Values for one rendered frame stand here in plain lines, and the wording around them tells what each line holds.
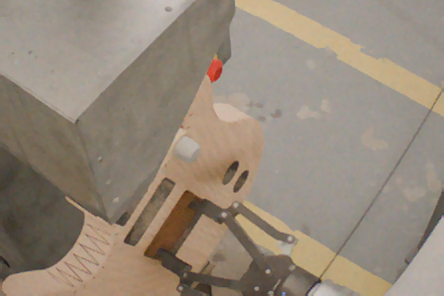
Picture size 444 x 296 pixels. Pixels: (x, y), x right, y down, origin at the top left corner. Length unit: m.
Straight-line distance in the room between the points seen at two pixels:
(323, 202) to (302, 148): 0.20
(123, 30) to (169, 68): 0.05
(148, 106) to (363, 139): 1.81
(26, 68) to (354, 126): 1.89
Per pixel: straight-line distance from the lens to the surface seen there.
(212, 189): 1.01
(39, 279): 0.83
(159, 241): 0.96
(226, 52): 1.27
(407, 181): 2.26
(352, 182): 2.24
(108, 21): 0.53
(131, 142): 0.56
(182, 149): 0.78
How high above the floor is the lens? 1.91
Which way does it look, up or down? 52 degrees down
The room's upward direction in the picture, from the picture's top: 11 degrees counter-clockwise
